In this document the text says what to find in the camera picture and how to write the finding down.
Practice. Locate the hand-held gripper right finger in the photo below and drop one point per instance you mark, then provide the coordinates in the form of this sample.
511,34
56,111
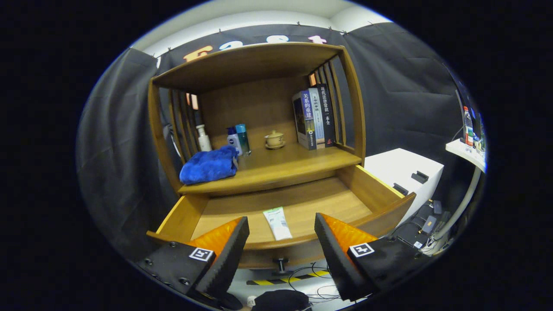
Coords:
335,259

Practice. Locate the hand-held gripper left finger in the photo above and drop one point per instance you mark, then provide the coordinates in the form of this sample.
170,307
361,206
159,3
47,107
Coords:
224,259

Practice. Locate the white green cream tube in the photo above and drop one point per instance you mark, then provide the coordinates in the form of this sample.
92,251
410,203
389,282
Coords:
277,223

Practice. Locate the wooden countertop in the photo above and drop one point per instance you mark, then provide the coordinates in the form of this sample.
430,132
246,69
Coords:
281,164

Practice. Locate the wooden cabinet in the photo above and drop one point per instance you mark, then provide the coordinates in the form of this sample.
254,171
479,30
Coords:
246,65

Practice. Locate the yellow black floor strip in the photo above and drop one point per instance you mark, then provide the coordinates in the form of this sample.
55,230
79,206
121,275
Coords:
285,279

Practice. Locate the dark rounded object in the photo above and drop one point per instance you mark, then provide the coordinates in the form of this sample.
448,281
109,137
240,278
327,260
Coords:
281,301

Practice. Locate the blue towel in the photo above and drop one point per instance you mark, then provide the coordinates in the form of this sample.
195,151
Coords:
209,166

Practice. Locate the black power adapter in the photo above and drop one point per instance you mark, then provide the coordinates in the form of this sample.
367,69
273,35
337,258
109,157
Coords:
429,224

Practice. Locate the white blue lotion bottle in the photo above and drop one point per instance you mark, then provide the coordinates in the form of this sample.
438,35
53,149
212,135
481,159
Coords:
233,142

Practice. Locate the white pump bottle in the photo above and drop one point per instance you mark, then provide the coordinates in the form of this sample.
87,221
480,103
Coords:
204,140

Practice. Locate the teal bottle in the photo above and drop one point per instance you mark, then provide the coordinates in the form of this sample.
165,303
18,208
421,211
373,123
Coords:
243,138

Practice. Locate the beige lidded tea cup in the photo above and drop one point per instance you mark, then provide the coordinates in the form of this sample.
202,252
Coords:
274,139

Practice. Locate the blue spine book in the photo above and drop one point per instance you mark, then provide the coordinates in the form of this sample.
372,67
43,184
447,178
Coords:
306,121

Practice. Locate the white spine book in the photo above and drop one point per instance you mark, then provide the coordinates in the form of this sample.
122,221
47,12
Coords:
317,119

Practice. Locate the black spine book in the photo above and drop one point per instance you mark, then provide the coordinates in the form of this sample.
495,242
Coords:
327,114

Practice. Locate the white desk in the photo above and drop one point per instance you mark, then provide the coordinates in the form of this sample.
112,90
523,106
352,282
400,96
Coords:
464,152

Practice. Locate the red cap water bottle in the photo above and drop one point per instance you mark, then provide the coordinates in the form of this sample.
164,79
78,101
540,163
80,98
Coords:
468,129

